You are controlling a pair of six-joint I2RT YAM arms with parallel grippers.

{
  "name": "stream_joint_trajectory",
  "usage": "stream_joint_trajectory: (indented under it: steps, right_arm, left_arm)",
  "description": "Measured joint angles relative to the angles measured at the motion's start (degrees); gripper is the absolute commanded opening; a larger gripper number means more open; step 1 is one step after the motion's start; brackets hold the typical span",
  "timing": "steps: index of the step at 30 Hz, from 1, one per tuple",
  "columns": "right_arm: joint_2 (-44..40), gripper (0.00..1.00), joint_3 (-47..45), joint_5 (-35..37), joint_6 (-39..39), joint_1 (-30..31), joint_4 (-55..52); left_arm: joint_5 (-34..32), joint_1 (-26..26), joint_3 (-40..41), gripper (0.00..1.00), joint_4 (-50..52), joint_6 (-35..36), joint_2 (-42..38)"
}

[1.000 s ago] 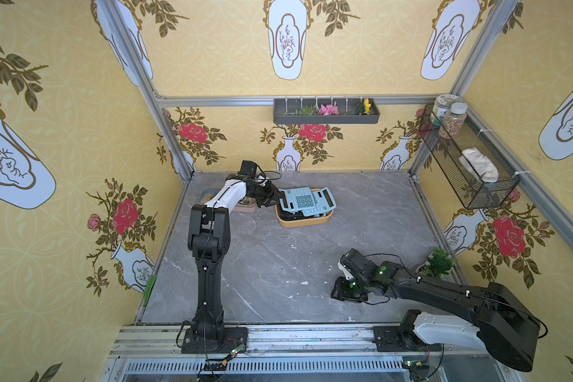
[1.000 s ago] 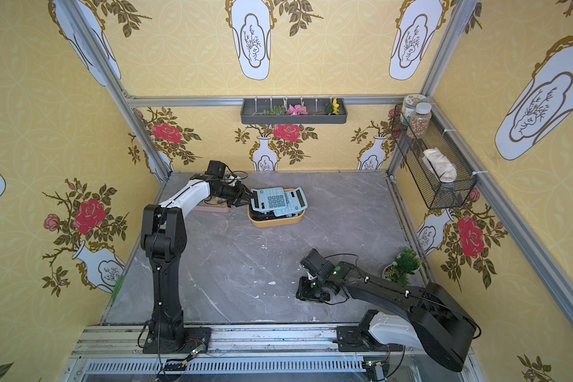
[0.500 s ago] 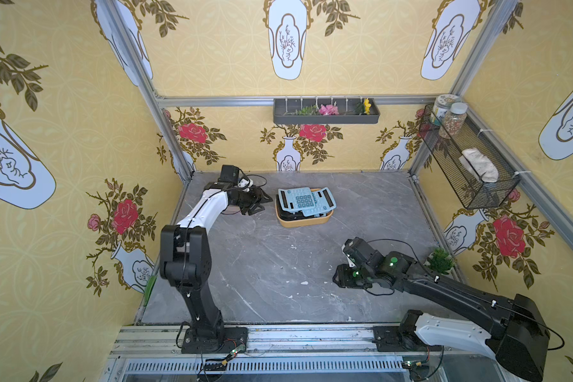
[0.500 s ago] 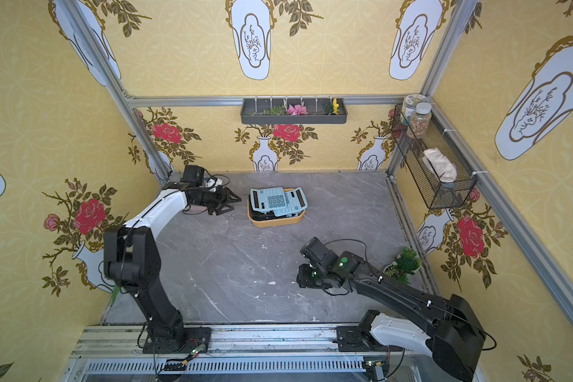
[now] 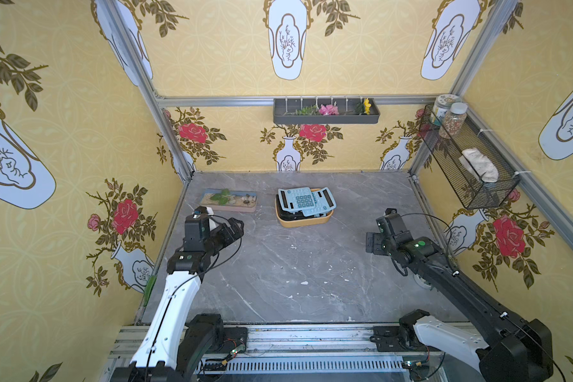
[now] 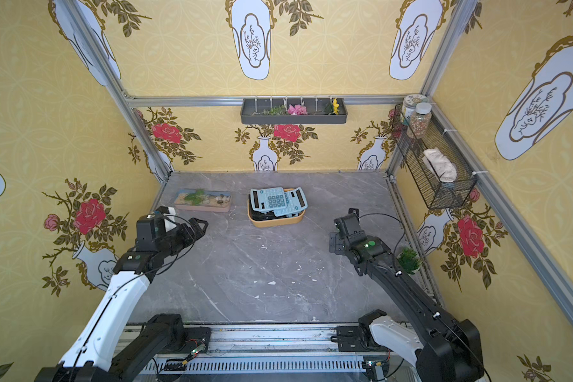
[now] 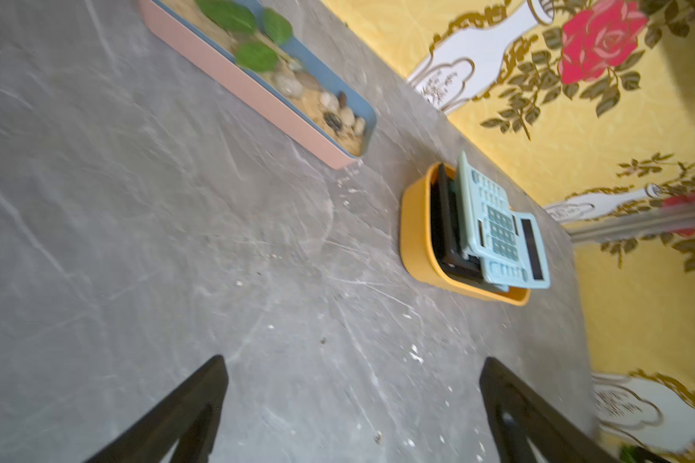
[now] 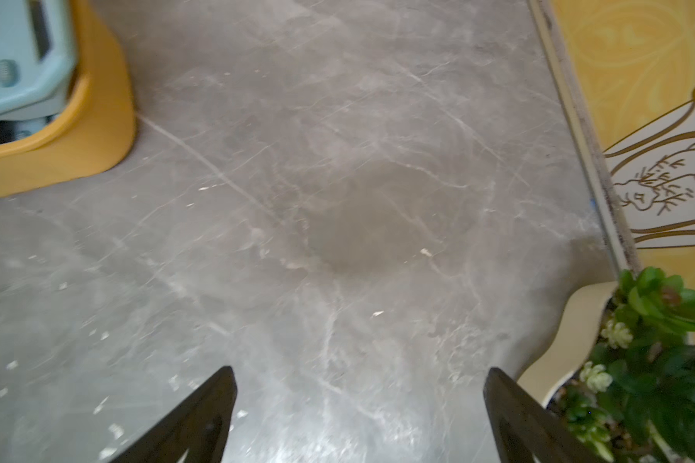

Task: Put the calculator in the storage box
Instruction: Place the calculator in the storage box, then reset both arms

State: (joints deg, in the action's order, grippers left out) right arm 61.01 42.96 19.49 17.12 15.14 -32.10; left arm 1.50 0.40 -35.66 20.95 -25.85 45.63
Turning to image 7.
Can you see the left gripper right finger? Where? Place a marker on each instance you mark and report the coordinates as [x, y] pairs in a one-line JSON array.
[[521, 420]]

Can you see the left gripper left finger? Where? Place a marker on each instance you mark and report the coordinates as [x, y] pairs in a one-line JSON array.
[[184, 425]]

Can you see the teal calculator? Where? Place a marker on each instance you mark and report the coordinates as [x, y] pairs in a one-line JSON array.
[[508, 244]]

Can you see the black calculator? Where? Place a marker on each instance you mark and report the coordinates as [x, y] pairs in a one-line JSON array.
[[445, 235]]

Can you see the yellow storage box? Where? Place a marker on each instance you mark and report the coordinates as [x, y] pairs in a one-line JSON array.
[[416, 245]]

